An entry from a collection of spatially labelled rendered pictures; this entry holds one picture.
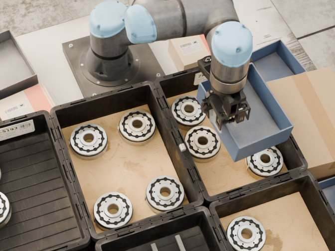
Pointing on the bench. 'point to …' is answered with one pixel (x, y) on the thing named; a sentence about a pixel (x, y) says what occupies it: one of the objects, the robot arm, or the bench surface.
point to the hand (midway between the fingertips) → (218, 117)
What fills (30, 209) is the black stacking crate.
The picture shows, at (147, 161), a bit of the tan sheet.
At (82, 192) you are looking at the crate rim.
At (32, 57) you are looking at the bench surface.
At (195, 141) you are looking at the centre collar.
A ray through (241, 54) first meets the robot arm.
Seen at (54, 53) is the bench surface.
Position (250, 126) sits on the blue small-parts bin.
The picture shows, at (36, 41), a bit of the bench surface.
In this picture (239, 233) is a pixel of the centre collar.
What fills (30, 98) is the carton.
